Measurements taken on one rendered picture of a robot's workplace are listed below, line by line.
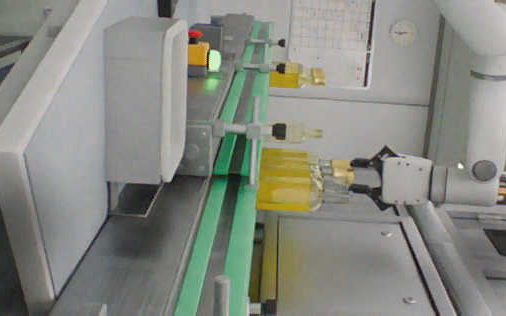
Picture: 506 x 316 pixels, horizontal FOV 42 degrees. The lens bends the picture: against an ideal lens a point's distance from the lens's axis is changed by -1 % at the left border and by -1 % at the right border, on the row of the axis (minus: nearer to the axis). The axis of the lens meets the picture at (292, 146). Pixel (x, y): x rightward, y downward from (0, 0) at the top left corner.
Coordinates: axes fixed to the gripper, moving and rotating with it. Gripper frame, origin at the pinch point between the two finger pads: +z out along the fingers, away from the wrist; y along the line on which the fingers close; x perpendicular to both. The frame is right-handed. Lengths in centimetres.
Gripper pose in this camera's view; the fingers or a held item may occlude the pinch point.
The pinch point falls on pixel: (358, 175)
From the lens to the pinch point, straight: 141.8
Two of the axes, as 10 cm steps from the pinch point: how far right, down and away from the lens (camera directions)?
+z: -9.7, -0.9, 2.4
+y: 0.2, -9.6, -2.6
